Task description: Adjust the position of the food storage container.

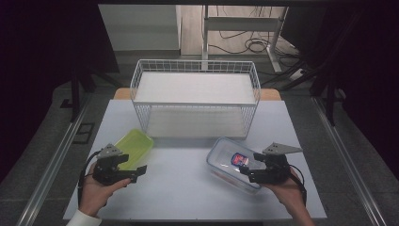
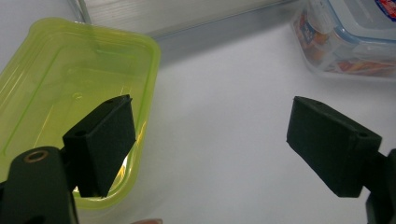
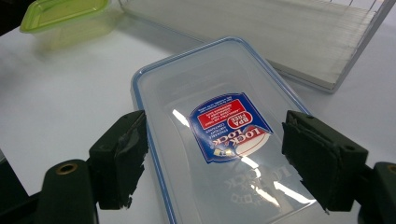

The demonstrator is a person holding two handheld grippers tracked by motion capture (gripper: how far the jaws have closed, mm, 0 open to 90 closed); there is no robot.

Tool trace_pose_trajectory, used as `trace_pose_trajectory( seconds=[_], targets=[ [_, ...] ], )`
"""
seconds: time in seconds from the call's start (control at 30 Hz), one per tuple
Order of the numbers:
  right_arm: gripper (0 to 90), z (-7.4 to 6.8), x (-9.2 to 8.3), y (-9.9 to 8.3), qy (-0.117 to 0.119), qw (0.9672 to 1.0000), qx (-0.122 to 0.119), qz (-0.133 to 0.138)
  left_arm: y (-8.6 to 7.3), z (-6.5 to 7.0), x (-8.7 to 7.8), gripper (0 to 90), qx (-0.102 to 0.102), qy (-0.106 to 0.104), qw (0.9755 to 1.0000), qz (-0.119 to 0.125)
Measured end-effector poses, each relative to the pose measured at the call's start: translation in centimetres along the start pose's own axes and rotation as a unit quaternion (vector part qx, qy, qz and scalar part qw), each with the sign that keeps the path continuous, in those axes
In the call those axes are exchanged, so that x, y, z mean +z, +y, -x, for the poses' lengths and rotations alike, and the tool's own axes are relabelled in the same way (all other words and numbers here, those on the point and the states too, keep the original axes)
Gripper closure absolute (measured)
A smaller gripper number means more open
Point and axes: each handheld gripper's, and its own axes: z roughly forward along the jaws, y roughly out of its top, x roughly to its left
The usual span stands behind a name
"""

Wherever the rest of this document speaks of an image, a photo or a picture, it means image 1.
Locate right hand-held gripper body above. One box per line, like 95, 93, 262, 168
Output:
248, 141, 304, 186

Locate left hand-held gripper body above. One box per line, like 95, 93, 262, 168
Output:
92, 143, 139, 186

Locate clear plastic lidded container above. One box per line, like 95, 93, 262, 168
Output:
205, 136, 268, 195

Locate white wire shelf rack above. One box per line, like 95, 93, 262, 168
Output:
129, 58, 263, 139

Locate person's left hand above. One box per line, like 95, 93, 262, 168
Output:
77, 162, 132, 218

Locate person's right hand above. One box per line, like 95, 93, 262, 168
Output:
263, 168, 308, 211

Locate green plastic tray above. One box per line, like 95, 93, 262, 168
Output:
113, 128, 155, 172

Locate wooden table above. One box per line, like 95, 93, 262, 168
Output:
113, 87, 282, 102

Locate black metal stand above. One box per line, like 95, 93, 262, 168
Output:
260, 59, 347, 127
59, 59, 122, 124

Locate white power strip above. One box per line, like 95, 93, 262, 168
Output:
289, 68, 308, 82

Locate dark curtain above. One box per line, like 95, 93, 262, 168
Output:
0, 0, 120, 185
280, 0, 399, 172

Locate white cabinet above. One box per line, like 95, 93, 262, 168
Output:
98, 4, 184, 53

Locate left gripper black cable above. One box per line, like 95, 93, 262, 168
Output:
76, 150, 102, 206

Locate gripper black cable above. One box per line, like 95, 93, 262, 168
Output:
76, 150, 102, 206
288, 164, 309, 207

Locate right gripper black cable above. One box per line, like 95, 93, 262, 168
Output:
288, 164, 309, 207

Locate black floor bracket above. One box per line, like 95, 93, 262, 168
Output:
72, 121, 96, 145

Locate aluminium rail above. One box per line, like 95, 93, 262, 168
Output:
16, 92, 92, 226
311, 96, 389, 226

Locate black floor cable bundle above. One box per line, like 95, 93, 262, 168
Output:
208, 5, 301, 60

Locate white metal desk frame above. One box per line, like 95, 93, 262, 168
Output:
201, 4, 290, 73

